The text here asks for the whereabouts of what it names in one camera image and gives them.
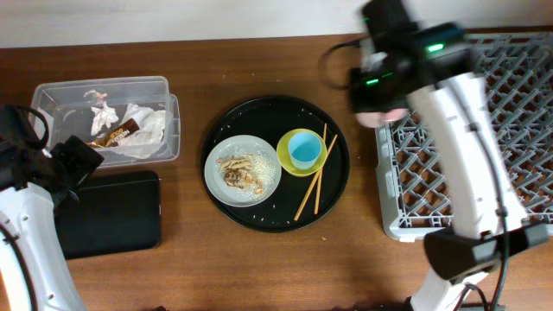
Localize grey dishwasher rack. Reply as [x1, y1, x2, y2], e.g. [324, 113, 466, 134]
[375, 32, 552, 242]

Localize large crumpled white paper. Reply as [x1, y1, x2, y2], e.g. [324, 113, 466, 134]
[118, 104, 166, 159]

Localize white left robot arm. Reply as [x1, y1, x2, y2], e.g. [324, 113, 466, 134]
[1, 105, 104, 310]

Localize black rectangular tray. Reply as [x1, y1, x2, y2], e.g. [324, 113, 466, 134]
[54, 170, 162, 260]

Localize wooden chopstick left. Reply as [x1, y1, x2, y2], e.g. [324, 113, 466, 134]
[314, 123, 327, 215]

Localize yellow-green bowl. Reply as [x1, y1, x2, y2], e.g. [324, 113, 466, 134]
[276, 129, 327, 177]

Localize small white tissue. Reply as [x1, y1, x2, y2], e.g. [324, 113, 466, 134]
[91, 102, 118, 136]

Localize pink cup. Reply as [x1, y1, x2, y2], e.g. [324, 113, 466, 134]
[355, 109, 409, 128]

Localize gold brown snack wrapper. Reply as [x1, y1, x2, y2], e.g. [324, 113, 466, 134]
[88, 118, 139, 148]

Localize food scraps on plate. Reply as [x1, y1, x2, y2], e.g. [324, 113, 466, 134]
[216, 149, 277, 200]

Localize wooden chopstick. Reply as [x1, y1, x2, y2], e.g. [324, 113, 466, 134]
[314, 123, 327, 215]
[294, 134, 338, 221]

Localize round black serving tray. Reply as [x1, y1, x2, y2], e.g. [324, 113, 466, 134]
[201, 96, 350, 232]

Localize light blue cup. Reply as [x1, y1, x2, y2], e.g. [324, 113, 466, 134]
[288, 131, 322, 170]

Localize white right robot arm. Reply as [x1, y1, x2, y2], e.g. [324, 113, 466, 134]
[349, 0, 549, 310]

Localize grey plate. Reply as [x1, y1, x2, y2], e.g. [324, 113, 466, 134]
[204, 135, 282, 207]

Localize clear plastic waste bin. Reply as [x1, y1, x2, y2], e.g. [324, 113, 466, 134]
[29, 76, 181, 168]

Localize wooden chopstick right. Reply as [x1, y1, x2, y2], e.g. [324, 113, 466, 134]
[294, 134, 338, 221]

